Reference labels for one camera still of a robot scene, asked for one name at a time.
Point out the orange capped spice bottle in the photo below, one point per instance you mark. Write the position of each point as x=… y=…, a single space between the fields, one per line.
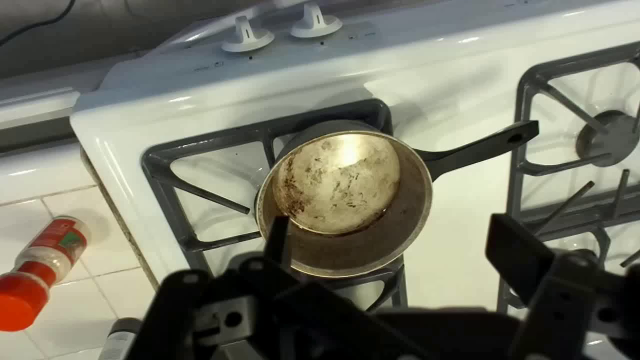
x=39 y=266

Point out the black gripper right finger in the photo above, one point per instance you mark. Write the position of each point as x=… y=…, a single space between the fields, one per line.
x=517 y=255

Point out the right black burner grate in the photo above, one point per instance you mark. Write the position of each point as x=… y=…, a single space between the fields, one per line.
x=576 y=185

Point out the black burner grate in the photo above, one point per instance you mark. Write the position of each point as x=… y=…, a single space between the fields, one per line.
x=576 y=185
x=206 y=185

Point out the small metal saucepan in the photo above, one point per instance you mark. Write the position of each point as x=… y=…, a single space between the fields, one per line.
x=356 y=198

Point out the white gas stove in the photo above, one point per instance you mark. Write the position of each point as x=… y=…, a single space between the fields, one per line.
x=450 y=180

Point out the white stove knob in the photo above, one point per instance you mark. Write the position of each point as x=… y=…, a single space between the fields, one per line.
x=247 y=39
x=314 y=23

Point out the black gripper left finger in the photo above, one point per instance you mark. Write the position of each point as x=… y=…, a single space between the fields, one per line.
x=276 y=245

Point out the left black burner grate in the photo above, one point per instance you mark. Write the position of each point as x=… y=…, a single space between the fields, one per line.
x=206 y=185

